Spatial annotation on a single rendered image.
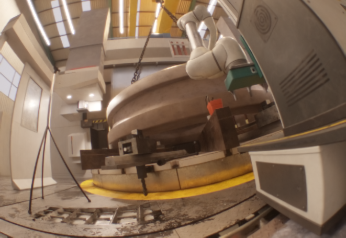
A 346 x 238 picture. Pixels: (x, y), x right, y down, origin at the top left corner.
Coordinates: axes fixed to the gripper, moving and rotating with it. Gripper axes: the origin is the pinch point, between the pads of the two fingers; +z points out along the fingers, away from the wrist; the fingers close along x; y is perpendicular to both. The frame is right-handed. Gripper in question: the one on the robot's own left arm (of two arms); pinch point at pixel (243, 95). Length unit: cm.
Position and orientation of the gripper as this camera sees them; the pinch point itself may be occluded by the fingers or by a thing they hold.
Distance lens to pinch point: 117.8
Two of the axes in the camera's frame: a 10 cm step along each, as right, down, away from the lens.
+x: -9.7, 2.3, 0.9
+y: 1.5, 2.9, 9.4
